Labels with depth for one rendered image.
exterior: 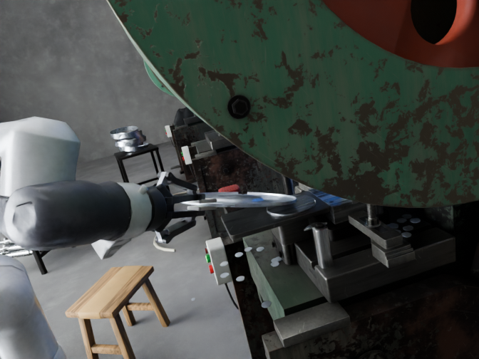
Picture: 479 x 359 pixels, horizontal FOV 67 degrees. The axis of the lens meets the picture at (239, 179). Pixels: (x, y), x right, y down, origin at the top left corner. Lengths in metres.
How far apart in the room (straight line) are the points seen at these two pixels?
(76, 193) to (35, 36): 7.28
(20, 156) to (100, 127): 6.99
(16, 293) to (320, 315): 0.60
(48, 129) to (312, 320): 0.57
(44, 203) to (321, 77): 0.34
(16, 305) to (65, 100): 6.85
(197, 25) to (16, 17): 7.51
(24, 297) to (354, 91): 0.74
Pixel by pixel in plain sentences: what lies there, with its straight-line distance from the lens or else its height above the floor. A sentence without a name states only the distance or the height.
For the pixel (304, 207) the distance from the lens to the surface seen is 0.89.
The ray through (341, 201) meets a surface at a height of 0.78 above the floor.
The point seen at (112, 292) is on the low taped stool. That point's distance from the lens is 1.75.
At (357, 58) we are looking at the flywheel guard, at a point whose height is 1.12.
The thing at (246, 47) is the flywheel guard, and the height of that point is 1.15.
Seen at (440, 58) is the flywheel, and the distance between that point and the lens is 0.56.
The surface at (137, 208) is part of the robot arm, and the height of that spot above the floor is 0.97.
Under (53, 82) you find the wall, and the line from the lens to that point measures 7.64.
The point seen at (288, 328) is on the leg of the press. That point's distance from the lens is 0.77.
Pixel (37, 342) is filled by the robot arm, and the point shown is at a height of 0.65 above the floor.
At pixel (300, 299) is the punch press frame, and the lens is 0.83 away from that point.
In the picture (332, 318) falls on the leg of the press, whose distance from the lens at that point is 0.78.
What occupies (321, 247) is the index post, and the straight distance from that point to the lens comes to 0.78.
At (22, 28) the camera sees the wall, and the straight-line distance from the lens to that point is 7.80.
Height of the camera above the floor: 1.14
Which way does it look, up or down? 17 degrees down
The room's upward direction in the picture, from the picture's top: 13 degrees counter-clockwise
